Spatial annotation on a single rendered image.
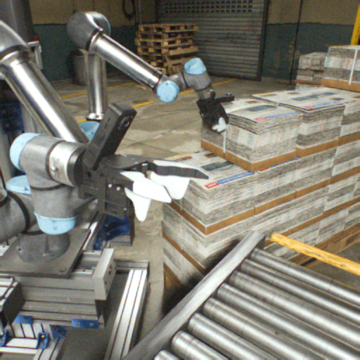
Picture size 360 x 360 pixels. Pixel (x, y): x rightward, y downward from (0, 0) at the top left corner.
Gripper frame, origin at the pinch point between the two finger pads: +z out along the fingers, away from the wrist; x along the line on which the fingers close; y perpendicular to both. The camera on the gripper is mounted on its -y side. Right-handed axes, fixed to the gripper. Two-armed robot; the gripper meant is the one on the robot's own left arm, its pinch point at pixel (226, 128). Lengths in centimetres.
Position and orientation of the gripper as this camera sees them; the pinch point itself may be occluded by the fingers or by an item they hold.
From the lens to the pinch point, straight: 154.6
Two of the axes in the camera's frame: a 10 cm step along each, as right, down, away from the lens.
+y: -7.3, 6.6, -2.0
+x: 5.5, 3.8, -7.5
